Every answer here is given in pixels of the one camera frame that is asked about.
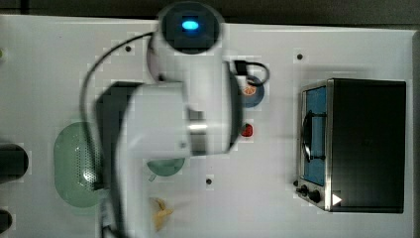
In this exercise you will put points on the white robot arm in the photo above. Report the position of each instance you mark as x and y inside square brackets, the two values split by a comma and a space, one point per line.
[148, 130]

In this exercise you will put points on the orange slice toy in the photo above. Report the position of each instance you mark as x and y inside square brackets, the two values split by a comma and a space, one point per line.
[249, 90]

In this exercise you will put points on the red toy strawberry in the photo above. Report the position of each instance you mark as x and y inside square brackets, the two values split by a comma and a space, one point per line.
[248, 130]

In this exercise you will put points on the blue small bowl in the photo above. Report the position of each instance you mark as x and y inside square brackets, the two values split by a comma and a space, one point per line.
[255, 100]

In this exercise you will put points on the grey round plate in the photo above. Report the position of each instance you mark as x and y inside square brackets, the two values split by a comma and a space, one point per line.
[152, 63]

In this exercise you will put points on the silver toaster oven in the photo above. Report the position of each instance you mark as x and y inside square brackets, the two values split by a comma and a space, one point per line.
[352, 145]

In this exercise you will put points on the green mug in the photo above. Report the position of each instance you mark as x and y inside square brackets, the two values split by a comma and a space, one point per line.
[164, 168]

